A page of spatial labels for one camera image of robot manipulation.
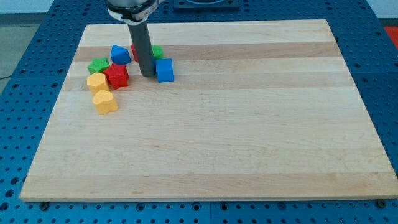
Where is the red circle block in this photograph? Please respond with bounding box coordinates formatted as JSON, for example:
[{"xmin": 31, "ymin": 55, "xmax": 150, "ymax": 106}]
[{"xmin": 131, "ymin": 44, "xmax": 139, "ymax": 63}]

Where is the wooden board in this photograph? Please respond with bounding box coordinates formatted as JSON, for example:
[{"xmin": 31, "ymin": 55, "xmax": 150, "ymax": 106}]
[{"xmin": 20, "ymin": 19, "xmax": 397, "ymax": 202}]

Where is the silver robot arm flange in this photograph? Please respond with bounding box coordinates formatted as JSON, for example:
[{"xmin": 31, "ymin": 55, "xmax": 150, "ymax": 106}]
[{"xmin": 105, "ymin": 0, "xmax": 162, "ymax": 25}]

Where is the yellow heart block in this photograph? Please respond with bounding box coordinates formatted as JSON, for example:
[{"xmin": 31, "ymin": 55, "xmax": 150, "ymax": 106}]
[{"xmin": 92, "ymin": 90, "xmax": 119, "ymax": 115}]

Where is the blue cube block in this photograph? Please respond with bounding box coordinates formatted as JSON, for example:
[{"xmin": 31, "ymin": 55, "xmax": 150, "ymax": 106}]
[{"xmin": 155, "ymin": 58, "xmax": 174, "ymax": 83}]

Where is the red star block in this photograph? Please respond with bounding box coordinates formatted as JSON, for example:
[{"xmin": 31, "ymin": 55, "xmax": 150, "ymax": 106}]
[{"xmin": 103, "ymin": 63, "xmax": 129, "ymax": 90}]

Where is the green star block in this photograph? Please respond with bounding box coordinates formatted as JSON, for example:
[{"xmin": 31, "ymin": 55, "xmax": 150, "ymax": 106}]
[{"xmin": 87, "ymin": 57, "xmax": 110, "ymax": 74}]

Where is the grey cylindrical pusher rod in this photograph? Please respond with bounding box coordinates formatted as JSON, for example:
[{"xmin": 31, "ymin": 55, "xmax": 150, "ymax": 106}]
[{"xmin": 128, "ymin": 21, "xmax": 156, "ymax": 77}]

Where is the green cube block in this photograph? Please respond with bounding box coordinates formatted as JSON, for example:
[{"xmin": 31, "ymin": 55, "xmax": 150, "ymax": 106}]
[{"xmin": 152, "ymin": 45, "xmax": 164, "ymax": 60}]

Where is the yellow pentagon block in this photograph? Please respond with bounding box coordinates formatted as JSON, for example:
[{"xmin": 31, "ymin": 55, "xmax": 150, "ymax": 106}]
[{"xmin": 86, "ymin": 72, "xmax": 110, "ymax": 95}]

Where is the blue moon block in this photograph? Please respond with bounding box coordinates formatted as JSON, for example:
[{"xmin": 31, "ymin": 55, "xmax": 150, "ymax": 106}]
[{"xmin": 111, "ymin": 45, "xmax": 131, "ymax": 65}]

